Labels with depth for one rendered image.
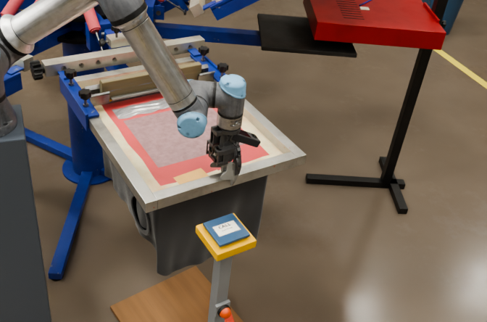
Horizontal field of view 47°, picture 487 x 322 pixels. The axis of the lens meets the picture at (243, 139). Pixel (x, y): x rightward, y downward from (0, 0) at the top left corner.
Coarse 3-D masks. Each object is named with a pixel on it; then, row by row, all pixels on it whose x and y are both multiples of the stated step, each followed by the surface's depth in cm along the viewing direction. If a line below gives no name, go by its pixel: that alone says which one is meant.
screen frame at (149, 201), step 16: (80, 80) 216; (96, 80) 220; (256, 112) 210; (96, 128) 191; (272, 128) 202; (112, 144) 185; (288, 144) 195; (112, 160) 182; (128, 160) 179; (272, 160) 186; (288, 160) 188; (304, 160) 192; (128, 176) 172; (208, 176) 176; (240, 176) 179; (256, 176) 183; (144, 192) 167; (160, 192) 168; (176, 192) 169; (192, 192) 171; (208, 192) 175; (144, 208) 165; (160, 208) 168
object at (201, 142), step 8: (160, 96) 219; (168, 112) 210; (208, 112) 213; (216, 112) 214; (176, 120) 207; (208, 120) 209; (216, 120) 209; (208, 128) 204; (200, 136) 200; (208, 136) 200; (200, 144) 196; (208, 144) 196; (240, 144) 198; (248, 152) 195; (256, 152) 195; (264, 152) 196; (248, 160) 191
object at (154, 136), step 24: (144, 96) 218; (120, 120) 203; (144, 120) 205; (168, 120) 206; (144, 144) 193; (168, 144) 194; (192, 144) 195; (168, 168) 183; (192, 168) 184; (216, 168) 186
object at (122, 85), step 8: (192, 64) 222; (200, 64) 222; (144, 72) 213; (184, 72) 220; (192, 72) 222; (200, 72) 224; (104, 80) 204; (112, 80) 205; (120, 80) 207; (128, 80) 208; (136, 80) 210; (144, 80) 212; (152, 80) 214; (104, 88) 205; (112, 88) 206; (120, 88) 208; (128, 88) 210; (136, 88) 212; (144, 88) 214
